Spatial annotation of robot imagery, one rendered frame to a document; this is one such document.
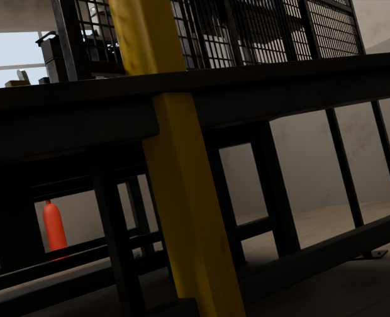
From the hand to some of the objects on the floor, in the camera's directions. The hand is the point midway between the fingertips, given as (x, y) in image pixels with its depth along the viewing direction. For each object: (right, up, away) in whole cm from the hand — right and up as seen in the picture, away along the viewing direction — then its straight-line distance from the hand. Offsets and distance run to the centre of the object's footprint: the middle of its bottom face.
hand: (111, 54), depth 180 cm
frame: (-4, -108, +30) cm, 113 cm away
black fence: (+84, -85, -17) cm, 121 cm away
